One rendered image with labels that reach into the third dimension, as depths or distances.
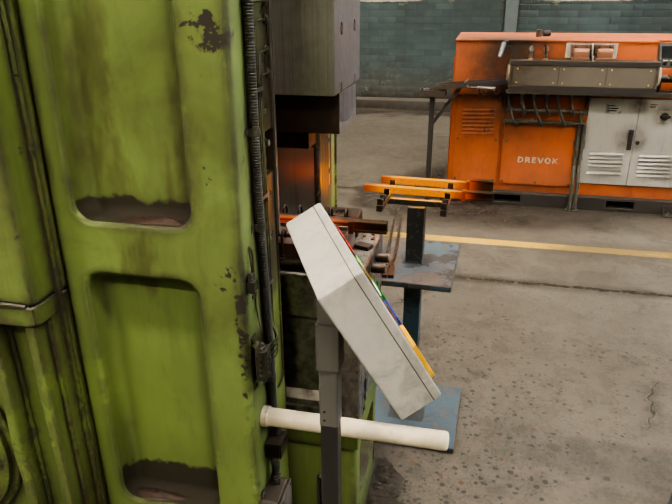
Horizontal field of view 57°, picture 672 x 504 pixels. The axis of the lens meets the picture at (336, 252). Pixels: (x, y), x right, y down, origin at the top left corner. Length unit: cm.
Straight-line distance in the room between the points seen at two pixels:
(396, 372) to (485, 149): 418
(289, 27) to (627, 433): 201
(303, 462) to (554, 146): 372
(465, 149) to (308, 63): 375
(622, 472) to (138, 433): 167
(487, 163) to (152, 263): 400
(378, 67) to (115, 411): 792
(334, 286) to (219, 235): 44
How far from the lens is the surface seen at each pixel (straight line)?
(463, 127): 507
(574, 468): 251
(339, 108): 149
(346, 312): 94
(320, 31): 142
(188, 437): 171
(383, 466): 237
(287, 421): 155
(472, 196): 217
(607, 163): 521
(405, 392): 105
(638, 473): 257
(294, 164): 192
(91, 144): 146
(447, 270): 222
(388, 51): 916
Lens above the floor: 158
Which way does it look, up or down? 23 degrees down
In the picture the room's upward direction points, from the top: straight up
